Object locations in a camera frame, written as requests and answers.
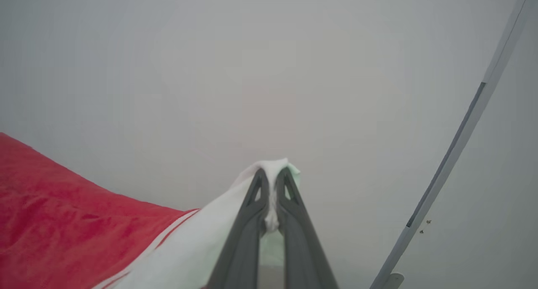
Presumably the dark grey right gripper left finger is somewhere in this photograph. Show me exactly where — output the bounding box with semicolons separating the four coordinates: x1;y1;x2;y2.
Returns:
206;168;270;289

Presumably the grey slanted metal bar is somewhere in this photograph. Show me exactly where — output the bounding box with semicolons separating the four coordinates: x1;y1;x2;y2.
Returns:
370;0;534;289

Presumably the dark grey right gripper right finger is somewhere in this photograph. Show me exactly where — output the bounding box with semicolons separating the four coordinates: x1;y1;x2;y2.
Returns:
275;167;339;289

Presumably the red and white garment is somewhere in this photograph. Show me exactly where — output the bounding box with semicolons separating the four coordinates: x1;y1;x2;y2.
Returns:
0;132;301;289

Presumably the grey metal bar bracket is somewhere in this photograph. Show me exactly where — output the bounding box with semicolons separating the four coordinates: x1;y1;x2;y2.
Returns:
380;272;405;289

